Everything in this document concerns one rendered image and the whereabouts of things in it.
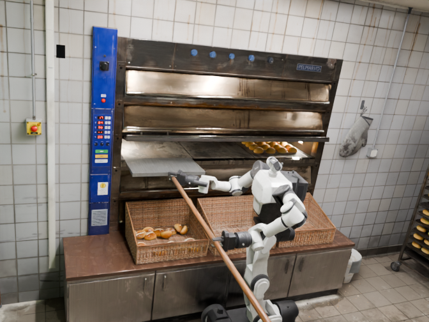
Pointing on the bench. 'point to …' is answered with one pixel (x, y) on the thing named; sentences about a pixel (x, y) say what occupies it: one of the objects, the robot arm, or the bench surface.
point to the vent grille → (99, 217)
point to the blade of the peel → (163, 166)
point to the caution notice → (103, 188)
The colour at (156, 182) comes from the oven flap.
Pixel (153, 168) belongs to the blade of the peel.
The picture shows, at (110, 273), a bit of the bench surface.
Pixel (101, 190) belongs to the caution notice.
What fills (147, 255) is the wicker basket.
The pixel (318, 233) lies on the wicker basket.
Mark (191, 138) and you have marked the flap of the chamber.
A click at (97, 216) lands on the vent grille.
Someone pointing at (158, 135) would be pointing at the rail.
